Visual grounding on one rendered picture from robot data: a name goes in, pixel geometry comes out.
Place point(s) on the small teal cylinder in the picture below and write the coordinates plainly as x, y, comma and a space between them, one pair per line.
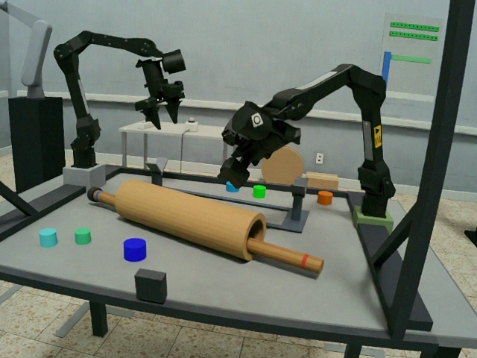
48, 237

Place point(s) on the orange cylinder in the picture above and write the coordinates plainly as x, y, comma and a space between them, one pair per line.
324, 198

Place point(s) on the blue cylinder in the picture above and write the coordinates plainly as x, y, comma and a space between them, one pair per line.
231, 188
134, 249

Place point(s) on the tan cardboard tube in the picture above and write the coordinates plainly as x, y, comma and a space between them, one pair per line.
213, 224

